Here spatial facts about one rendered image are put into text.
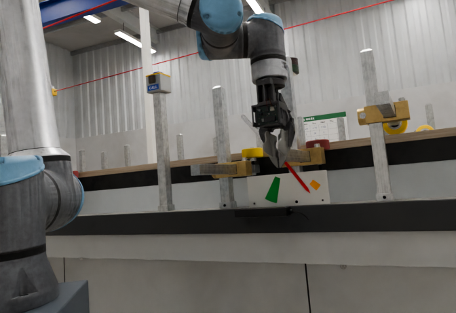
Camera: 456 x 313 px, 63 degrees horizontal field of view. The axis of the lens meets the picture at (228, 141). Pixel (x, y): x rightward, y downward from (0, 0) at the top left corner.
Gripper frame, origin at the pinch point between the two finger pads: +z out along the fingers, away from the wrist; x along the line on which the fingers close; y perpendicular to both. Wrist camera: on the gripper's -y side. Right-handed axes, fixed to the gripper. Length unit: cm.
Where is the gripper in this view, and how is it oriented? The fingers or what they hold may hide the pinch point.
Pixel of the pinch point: (279, 162)
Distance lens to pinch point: 92.6
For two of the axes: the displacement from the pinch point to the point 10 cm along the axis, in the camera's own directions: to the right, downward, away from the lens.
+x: 8.8, -1.2, -4.5
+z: 0.7, 9.9, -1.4
